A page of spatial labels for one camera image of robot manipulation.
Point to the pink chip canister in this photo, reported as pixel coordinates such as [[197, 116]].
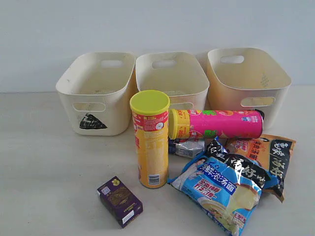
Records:
[[189, 124]]

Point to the orange noodle packet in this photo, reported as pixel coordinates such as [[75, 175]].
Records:
[[270, 152]]

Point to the blue noodle packet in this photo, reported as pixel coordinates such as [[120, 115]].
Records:
[[226, 186]]

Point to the purple small box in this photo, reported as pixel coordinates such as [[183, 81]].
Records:
[[120, 201]]

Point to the cream plastic bin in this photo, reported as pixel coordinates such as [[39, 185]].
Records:
[[246, 79], [95, 91], [177, 74]]

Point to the right cream plastic bin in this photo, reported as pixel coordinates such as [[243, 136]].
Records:
[[246, 79]]

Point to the yellow chip canister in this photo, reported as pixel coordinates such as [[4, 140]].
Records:
[[150, 113]]

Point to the middle cream plastic bin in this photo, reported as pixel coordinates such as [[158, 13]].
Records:
[[177, 74]]

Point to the left cream plastic bin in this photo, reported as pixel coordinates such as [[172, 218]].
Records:
[[95, 91]]

